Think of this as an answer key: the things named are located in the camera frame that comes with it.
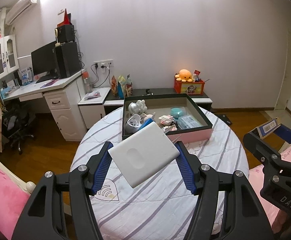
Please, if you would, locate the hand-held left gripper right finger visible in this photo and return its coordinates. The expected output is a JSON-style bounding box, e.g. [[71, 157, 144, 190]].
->
[[175, 141, 277, 240]]

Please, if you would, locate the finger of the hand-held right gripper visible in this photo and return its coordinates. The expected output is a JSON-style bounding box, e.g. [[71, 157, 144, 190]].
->
[[275, 123, 291, 166], [243, 129, 284, 181]]

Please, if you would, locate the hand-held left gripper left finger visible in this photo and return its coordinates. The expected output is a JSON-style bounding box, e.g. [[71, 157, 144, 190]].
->
[[11, 141, 114, 240]]

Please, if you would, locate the blue white card packet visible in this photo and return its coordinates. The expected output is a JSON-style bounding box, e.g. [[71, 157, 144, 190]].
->
[[257, 118, 280, 139]]

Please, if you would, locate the white box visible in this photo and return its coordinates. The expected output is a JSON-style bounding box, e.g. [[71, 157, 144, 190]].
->
[[108, 122, 181, 188]]

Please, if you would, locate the clear plastic box green label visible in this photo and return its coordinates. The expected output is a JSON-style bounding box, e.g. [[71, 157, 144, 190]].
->
[[177, 116, 202, 130]]

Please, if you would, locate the pink building block figure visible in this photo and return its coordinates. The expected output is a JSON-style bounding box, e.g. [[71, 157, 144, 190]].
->
[[158, 114, 178, 132]]

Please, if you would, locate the teal heart-shaped box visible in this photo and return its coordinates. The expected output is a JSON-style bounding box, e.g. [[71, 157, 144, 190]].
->
[[170, 106, 186, 118]]

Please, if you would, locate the pink box with black rim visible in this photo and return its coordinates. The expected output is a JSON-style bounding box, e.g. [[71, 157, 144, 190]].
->
[[122, 93, 213, 144]]

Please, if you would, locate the pink pig doll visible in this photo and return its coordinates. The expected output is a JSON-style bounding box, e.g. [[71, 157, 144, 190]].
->
[[141, 112, 156, 123]]

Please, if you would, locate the white astronaut figure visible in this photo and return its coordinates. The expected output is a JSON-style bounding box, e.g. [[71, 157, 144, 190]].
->
[[128, 100, 148, 114]]

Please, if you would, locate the black bathroom scale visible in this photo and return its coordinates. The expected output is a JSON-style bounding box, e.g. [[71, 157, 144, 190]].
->
[[215, 114, 233, 125]]

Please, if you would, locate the striped white tablecloth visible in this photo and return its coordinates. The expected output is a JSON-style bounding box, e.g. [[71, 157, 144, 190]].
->
[[71, 107, 249, 240]]

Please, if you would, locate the white door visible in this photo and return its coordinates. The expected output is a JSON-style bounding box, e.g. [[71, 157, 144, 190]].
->
[[277, 27, 291, 110]]

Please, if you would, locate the white side cabinet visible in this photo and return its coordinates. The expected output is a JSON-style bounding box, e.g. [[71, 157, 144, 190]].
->
[[78, 87, 111, 130]]

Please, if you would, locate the white desk with drawers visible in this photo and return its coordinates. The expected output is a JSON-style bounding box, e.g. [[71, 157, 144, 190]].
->
[[0, 71, 88, 142]]

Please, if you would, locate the black-topped low cabinet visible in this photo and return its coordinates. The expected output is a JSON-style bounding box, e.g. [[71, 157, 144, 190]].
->
[[104, 88, 213, 115]]

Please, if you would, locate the plastic packet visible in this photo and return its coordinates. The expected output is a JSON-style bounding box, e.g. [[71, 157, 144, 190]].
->
[[84, 92, 101, 101]]

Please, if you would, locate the red cartoon storage box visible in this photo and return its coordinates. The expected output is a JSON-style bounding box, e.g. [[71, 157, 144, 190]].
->
[[174, 79, 205, 95]]

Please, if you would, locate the orange snack bag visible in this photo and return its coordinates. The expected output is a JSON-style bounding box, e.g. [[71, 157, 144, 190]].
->
[[111, 76, 118, 97]]

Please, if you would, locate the orange-capped bottle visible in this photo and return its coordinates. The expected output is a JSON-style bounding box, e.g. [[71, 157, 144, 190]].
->
[[83, 71, 93, 94]]

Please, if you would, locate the yellow snack bag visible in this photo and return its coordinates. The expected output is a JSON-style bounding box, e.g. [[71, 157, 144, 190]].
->
[[117, 75, 126, 98]]

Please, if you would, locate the red snack bag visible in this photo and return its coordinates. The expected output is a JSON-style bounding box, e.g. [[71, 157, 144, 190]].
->
[[125, 74, 134, 97]]

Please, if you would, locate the orange octopus plush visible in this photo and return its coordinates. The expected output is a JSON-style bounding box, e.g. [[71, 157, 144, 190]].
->
[[175, 69, 195, 82]]

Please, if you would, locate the black office chair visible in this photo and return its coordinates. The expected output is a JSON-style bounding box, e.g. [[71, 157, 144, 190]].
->
[[1, 102, 36, 155]]

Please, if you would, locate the purple notebook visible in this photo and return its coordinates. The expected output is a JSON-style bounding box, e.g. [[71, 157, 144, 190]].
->
[[39, 79, 61, 88]]

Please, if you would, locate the pink plush bedding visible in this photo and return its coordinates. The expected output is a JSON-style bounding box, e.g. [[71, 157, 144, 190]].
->
[[0, 155, 33, 240]]

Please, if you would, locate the blue white carton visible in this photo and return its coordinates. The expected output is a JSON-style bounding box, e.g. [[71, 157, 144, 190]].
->
[[19, 67, 33, 85]]

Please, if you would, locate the black computer monitor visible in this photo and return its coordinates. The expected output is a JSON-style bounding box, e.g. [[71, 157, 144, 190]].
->
[[31, 41, 58, 79]]

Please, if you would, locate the black speaker box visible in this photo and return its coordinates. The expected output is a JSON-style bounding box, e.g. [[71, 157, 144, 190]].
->
[[54, 24, 75, 43]]

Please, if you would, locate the white glass-door cabinet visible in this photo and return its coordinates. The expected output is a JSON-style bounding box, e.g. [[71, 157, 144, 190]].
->
[[0, 34, 20, 80]]

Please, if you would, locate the white air conditioner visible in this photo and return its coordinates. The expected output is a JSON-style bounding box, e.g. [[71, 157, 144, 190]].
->
[[5, 0, 38, 25]]

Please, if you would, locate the white bed frame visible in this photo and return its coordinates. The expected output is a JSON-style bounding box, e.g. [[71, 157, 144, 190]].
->
[[0, 146, 37, 195]]

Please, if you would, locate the black power cable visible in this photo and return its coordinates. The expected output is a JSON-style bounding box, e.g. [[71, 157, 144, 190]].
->
[[91, 64, 100, 85]]

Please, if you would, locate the white wall socket strip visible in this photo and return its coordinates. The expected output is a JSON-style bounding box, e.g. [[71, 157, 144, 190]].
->
[[94, 59, 114, 69]]

